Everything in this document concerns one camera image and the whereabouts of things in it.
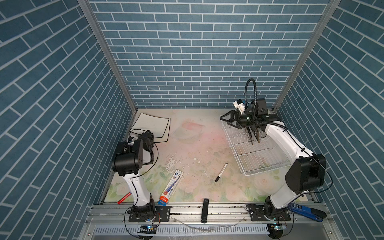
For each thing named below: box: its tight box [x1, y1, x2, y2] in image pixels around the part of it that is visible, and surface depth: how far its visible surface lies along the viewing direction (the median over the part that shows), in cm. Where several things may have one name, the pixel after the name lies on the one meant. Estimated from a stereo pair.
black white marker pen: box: [214, 162, 229, 183], surface depth 88 cm
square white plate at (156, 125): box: [129, 112, 169, 138], surface depth 109 cm
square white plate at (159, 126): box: [129, 112, 171, 143], surface depth 108 cm
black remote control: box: [201, 198, 209, 224], surface depth 75 cm
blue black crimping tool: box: [288, 203, 327, 222], surface depth 74 cm
